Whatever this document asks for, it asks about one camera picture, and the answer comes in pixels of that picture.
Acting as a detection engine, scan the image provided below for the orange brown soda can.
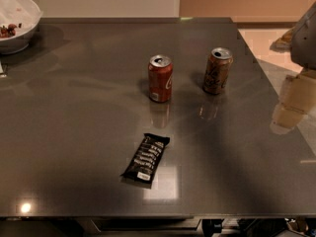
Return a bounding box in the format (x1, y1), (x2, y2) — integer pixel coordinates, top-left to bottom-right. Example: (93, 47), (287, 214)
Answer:
(202, 47), (233, 95)

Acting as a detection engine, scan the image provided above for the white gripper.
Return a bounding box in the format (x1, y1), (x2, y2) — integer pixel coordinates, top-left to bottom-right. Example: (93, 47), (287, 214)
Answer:
(270, 2), (316, 134)

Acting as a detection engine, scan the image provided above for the white bowl with snacks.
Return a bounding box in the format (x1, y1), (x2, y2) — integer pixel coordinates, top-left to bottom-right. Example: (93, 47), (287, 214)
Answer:
(0, 0), (42, 54)

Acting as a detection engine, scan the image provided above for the black rxbar chocolate bar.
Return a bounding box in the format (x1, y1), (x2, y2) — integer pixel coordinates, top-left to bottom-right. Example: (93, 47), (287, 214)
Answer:
(121, 133), (170, 184)

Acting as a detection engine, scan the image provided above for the red coke can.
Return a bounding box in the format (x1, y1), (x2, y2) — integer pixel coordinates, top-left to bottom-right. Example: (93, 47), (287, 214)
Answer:
(148, 54), (173, 103)

